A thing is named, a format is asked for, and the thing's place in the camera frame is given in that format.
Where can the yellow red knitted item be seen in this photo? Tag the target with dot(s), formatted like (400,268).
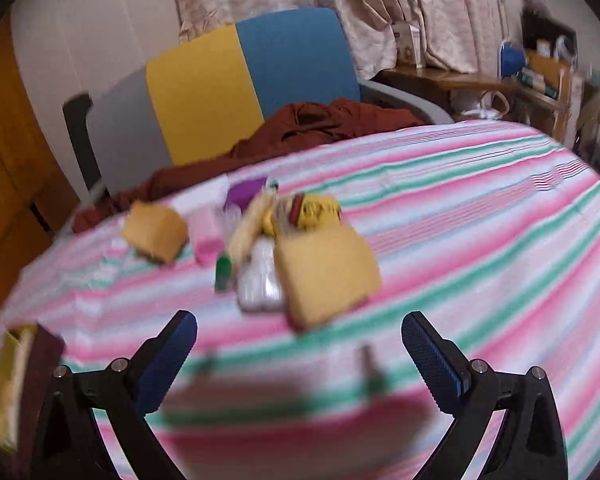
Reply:
(320,212)

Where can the golden metal tin box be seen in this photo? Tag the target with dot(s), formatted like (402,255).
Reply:
(10,385)

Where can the grey yellow blue chair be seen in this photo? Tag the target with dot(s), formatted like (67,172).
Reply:
(205,95)

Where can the small green item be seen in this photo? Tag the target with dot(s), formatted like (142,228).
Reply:
(223,272)

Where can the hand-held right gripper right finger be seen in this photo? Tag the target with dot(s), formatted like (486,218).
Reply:
(437,367)

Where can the cluttered wooden shelf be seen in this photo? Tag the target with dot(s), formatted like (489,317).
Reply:
(555,85)

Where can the white plastic packet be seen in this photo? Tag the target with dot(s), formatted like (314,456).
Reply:
(260,280)

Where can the white carton box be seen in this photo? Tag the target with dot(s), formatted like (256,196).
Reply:
(407,45)

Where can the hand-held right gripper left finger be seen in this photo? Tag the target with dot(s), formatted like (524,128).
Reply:
(167,360)

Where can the wooden side table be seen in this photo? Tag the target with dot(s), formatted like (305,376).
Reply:
(430,77)

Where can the beige patterned curtain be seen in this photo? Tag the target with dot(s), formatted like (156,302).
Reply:
(430,10)

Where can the pink packet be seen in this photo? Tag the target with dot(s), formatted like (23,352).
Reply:
(207,240)

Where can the purple wrapper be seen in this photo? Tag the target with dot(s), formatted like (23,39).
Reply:
(245,192)

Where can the yellow sponge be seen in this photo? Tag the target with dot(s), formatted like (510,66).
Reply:
(155,232)
(325,275)

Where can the pink green striped tablecloth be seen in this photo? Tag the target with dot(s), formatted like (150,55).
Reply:
(480,235)

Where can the reddish brown cloth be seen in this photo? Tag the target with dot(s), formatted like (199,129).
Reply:
(330,120)

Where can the wooden wardrobe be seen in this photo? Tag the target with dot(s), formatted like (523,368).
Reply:
(5,160)

